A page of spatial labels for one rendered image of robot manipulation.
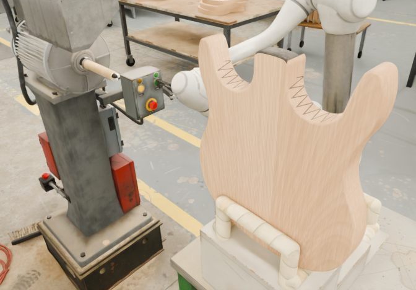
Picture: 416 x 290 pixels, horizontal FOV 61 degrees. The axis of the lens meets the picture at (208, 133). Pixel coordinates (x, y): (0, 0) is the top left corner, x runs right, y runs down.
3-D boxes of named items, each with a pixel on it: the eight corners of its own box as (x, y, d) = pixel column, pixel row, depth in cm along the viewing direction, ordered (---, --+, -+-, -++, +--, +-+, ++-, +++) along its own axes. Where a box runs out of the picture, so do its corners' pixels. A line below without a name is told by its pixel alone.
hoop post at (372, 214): (359, 230, 99) (366, 204, 94) (364, 224, 101) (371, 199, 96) (371, 236, 97) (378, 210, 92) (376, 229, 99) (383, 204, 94)
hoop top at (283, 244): (212, 208, 74) (211, 196, 72) (222, 201, 76) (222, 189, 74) (292, 266, 62) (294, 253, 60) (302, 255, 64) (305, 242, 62)
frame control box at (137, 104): (102, 119, 175) (91, 70, 162) (137, 105, 188) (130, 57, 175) (130, 137, 160) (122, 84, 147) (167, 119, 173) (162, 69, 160)
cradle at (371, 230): (348, 248, 93) (351, 239, 92) (368, 224, 100) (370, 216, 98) (361, 254, 91) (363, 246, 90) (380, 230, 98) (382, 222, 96)
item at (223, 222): (213, 235, 78) (212, 203, 73) (223, 227, 80) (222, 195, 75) (223, 243, 76) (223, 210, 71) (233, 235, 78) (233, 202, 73)
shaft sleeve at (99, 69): (84, 69, 131) (82, 61, 129) (92, 67, 133) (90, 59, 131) (111, 82, 120) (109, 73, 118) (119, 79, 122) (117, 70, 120)
